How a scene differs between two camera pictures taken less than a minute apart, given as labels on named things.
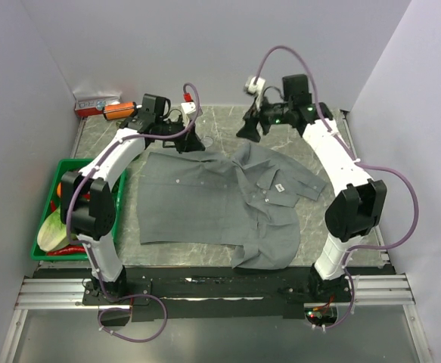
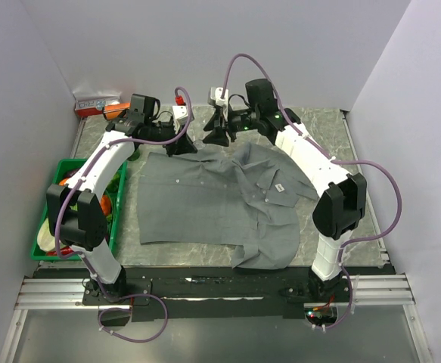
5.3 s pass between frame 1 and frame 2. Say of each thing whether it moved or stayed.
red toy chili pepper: stayed
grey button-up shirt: stayed
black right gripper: moved
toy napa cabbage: stayed
